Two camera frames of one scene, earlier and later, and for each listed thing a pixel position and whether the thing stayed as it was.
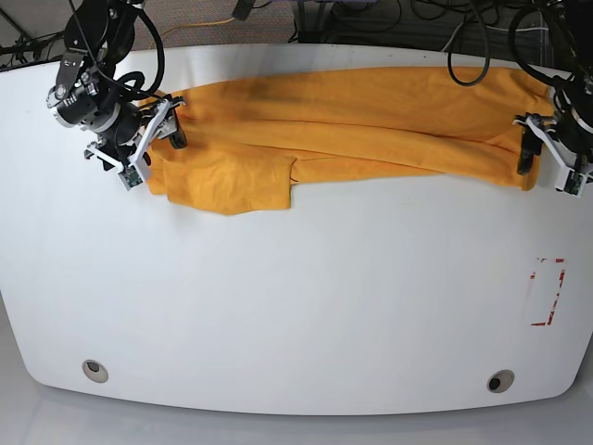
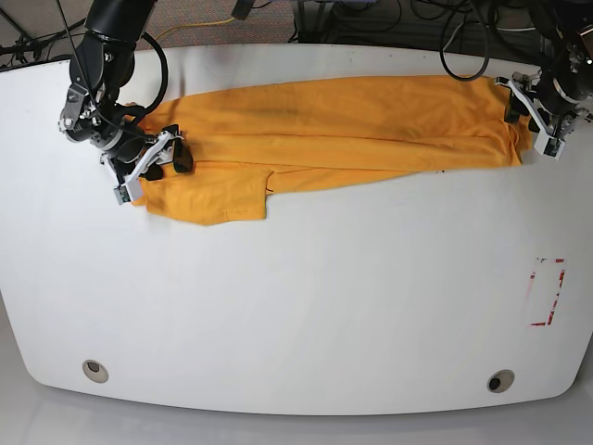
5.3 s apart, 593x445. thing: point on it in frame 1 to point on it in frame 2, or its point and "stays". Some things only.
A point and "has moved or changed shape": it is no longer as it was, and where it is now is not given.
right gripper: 573,134 to 560,95
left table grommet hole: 94,371 stays
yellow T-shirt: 248,140 has moved or changed shape
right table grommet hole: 500,381 stays
